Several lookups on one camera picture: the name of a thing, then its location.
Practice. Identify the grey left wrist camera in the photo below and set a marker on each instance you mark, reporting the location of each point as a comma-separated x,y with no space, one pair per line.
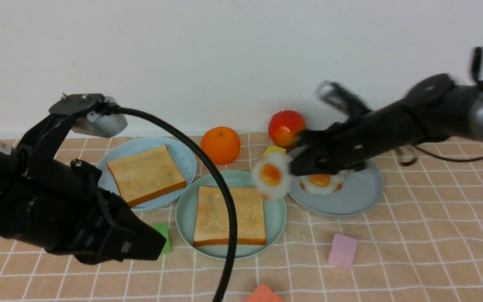
101,126

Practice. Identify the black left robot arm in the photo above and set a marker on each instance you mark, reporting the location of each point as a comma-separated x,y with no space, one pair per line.
60,208

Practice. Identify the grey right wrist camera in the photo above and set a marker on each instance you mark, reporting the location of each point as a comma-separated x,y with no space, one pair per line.
341,99

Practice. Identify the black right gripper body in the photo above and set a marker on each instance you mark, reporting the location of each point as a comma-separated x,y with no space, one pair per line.
345,145

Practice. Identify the green cube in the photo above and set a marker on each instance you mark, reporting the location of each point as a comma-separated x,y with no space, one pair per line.
163,228

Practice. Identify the orange fruit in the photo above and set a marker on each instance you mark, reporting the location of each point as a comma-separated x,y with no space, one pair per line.
222,145

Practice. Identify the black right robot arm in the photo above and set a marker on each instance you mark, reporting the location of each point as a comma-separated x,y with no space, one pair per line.
433,111

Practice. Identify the yellow cube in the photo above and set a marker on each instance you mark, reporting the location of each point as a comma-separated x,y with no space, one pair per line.
274,150

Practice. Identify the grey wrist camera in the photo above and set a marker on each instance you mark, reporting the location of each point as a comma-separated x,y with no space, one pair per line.
101,126
341,99

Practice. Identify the fried egg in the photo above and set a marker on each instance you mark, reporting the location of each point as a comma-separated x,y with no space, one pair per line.
322,184
271,175

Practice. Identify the pink cube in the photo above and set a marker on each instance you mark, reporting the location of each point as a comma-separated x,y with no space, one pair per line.
342,252

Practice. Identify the orange-red cube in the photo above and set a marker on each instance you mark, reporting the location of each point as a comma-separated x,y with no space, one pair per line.
263,293

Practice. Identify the grey-blue right plate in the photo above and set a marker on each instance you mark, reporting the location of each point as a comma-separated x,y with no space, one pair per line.
360,191

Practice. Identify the red yellow apple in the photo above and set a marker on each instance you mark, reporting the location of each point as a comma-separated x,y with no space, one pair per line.
284,127

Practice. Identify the checkered beige tablecloth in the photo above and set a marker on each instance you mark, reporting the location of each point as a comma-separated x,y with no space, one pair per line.
423,242

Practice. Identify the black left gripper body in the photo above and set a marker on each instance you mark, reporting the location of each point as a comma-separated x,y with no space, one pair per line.
61,208

